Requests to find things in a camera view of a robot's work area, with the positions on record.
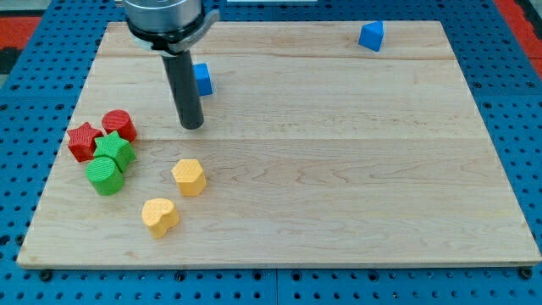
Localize red cylinder block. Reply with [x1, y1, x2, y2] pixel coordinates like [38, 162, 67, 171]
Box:
[102, 109, 137, 142]

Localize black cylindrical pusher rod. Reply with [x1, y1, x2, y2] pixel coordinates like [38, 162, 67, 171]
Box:
[162, 51, 204, 130]

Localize yellow heart block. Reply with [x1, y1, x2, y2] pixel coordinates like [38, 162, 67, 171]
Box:
[141, 198, 180, 239]

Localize green star block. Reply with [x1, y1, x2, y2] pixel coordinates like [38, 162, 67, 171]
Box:
[93, 130, 136, 173]

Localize light wooden board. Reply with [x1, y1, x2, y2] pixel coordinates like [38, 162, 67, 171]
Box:
[17, 21, 541, 270]

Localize green cylinder block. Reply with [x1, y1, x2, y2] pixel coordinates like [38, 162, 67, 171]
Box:
[86, 157, 124, 196]

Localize yellow hexagon block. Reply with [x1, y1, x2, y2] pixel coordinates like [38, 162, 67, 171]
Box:
[171, 159, 207, 197]

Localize red star block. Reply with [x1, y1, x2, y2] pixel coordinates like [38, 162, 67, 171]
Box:
[67, 122, 103, 163]

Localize blue cube block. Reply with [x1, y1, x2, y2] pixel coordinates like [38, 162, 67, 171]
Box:
[194, 63, 213, 96]

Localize blue triangle block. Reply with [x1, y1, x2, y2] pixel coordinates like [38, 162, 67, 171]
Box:
[358, 20, 384, 52]

